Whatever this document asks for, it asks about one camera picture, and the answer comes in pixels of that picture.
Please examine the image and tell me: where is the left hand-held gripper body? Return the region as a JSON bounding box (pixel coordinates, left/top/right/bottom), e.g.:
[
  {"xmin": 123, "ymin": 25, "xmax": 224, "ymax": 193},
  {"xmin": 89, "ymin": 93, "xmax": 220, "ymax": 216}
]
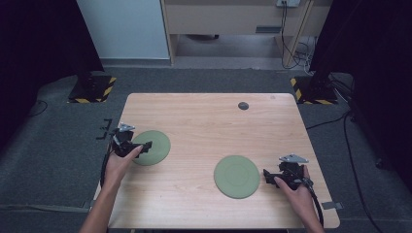
[{"xmin": 111, "ymin": 121, "xmax": 138, "ymax": 158}]

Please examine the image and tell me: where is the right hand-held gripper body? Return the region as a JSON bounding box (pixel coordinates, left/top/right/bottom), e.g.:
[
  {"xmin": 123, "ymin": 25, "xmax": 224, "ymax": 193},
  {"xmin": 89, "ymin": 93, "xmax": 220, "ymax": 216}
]
[{"xmin": 271, "ymin": 153, "xmax": 310, "ymax": 192}]

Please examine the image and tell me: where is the small green plate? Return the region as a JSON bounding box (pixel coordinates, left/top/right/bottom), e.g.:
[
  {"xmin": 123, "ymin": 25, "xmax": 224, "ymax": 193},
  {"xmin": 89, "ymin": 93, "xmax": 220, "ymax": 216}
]
[{"xmin": 130, "ymin": 129, "xmax": 172, "ymax": 167}]

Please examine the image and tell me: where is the large green plate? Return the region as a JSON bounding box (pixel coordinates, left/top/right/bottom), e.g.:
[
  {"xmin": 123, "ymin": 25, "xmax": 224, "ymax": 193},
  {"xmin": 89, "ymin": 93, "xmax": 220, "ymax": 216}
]
[{"xmin": 213, "ymin": 154, "xmax": 261, "ymax": 200}]

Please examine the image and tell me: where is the person's right hand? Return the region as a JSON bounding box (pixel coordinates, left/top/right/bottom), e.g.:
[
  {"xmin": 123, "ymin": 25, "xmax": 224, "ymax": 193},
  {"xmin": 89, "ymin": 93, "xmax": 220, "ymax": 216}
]
[{"xmin": 274, "ymin": 164, "xmax": 318, "ymax": 219}]

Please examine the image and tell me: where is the person's left hand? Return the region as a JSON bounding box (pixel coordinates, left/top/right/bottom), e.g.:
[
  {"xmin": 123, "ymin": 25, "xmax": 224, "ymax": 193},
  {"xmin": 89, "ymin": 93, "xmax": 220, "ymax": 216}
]
[{"xmin": 102, "ymin": 144, "xmax": 144, "ymax": 192}]

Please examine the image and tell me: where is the black stand base, striped edge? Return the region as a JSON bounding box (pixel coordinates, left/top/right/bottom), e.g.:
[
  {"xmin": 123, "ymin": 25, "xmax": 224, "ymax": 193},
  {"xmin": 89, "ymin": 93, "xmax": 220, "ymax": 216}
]
[
  {"xmin": 290, "ymin": 76, "xmax": 339, "ymax": 106},
  {"xmin": 67, "ymin": 75, "xmax": 118, "ymax": 105}
]

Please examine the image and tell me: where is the white panel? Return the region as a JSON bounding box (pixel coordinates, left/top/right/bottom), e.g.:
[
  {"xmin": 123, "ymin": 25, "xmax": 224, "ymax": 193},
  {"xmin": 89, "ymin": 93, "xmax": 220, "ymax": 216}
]
[{"xmin": 77, "ymin": 0, "xmax": 171, "ymax": 60}]

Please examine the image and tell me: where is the black curtain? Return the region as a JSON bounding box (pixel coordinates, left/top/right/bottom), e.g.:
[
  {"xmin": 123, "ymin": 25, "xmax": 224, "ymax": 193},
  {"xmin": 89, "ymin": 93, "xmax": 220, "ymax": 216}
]
[
  {"xmin": 0, "ymin": 0, "xmax": 105, "ymax": 151},
  {"xmin": 309, "ymin": 0, "xmax": 412, "ymax": 192}
]

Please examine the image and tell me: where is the grey desk label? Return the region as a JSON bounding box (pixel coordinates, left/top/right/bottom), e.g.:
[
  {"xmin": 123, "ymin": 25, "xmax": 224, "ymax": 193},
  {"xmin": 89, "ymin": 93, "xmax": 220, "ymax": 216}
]
[{"xmin": 255, "ymin": 25, "xmax": 282, "ymax": 34}]

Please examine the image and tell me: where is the light wooden desk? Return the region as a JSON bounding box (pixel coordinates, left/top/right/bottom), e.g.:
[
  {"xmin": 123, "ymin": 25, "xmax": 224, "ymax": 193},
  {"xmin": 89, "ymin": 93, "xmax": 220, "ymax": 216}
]
[{"xmin": 160, "ymin": 0, "xmax": 334, "ymax": 68}]

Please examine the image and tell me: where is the grey power strip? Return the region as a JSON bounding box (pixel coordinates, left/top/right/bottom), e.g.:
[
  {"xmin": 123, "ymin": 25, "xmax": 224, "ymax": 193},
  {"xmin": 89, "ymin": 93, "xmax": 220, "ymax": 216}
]
[{"xmin": 275, "ymin": 0, "xmax": 301, "ymax": 8}]

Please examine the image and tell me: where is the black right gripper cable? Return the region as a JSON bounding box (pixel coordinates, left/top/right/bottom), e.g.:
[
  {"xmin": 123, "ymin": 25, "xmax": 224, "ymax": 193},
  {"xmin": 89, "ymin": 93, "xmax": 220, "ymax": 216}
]
[{"xmin": 302, "ymin": 176, "xmax": 326, "ymax": 227}]

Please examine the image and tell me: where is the long black floor cable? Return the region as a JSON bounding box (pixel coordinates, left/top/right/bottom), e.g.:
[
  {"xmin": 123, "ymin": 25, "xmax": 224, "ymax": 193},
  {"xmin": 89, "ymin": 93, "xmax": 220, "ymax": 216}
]
[{"xmin": 305, "ymin": 109, "xmax": 378, "ymax": 233}]

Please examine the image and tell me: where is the short black floor cable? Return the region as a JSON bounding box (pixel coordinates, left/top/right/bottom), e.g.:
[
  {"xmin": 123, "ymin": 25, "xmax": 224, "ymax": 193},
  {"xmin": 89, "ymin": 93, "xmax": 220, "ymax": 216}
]
[{"xmin": 28, "ymin": 99, "xmax": 49, "ymax": 118}]

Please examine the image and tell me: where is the white cable bundle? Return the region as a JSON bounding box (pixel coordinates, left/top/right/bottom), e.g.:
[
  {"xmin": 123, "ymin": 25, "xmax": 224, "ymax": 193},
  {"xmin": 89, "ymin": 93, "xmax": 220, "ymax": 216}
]
[{"xmin": 294, "ymin": 37, "xmax": 318, "ymax": 72}]

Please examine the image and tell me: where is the black hanging cable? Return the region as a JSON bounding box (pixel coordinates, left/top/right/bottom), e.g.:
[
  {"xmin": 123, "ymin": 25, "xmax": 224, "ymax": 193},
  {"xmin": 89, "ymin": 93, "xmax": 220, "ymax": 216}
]
[{"xmin": 280, "ymin": 2, "xmax": 304, "ymax": 70}]

